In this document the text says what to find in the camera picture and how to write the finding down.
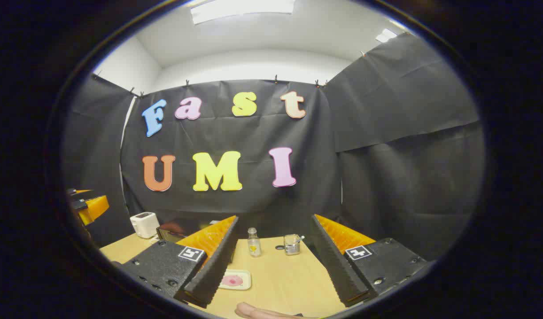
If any metal wire holder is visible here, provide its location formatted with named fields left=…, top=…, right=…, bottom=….
left=283, top=234, right=301, bottom=256

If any clear bottle with yellow label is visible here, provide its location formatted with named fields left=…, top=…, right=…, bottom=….
left=248, top=227, right=261, bottom=257

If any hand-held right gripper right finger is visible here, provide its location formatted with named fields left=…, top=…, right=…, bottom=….
left=310, top=214, right=428, bottom=307

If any black backdrop cloth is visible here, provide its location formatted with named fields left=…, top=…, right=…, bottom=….
left=61, top=33, right=485, bottom=262

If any white toaster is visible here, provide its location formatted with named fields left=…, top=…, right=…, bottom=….
left=130, top=212, right=160, bottom=239

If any black electric oven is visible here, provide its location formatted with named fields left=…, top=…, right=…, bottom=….
left=156, top=220, right=221, bottom=243

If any cream rectangular plate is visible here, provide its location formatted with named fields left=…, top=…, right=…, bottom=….
left=218, top=269, right=252, bottom=291

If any large ceiling light panel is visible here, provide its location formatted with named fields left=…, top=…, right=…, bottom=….
left=190, top=0, right=295, bottom=25

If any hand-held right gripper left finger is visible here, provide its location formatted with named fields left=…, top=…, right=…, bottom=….
left=120, top=215, right=240, bottom=309

